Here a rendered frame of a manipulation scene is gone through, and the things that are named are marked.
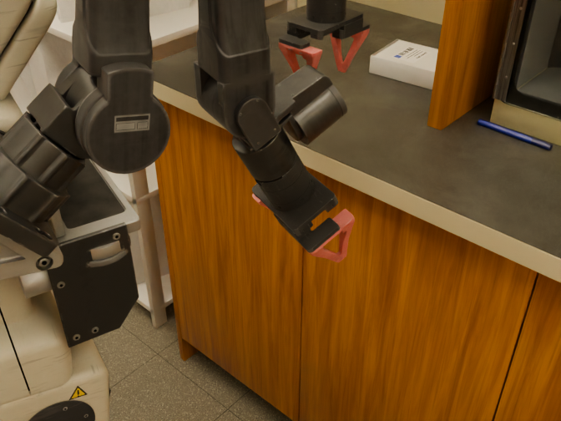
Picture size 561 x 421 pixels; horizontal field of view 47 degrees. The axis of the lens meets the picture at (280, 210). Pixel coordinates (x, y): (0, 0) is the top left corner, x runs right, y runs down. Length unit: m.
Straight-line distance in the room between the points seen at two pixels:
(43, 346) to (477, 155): 0.75
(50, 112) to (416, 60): 0.95
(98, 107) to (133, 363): 1.54
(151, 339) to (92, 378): 1.15
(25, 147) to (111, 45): 0.11
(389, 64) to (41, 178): 0.95
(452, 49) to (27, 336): 0.80
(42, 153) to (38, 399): 0.46
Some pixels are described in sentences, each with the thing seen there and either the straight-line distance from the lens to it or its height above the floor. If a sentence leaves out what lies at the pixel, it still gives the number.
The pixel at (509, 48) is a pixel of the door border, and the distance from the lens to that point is 1.21.
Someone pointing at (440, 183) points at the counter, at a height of 0.94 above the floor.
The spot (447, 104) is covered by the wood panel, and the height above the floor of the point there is 0.99.
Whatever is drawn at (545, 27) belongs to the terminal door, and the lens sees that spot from 1.18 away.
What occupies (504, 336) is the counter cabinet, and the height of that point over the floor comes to 0.73.
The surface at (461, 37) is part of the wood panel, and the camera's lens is 1.17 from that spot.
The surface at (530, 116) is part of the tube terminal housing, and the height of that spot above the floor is 0.98.
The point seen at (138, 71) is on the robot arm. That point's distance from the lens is 0.56.
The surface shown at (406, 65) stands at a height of 0.98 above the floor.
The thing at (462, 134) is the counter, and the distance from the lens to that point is 1.23.
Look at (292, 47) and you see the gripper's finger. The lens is 0.94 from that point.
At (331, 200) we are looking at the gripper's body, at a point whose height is 1.09.
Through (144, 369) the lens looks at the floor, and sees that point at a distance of 2.03.
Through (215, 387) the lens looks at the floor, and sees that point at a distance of 1.96.
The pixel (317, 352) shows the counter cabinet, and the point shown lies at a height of 0.41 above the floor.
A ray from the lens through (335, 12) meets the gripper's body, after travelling 0.95.
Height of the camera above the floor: 1.51
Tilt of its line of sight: 36 degrees down
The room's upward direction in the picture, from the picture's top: straight up
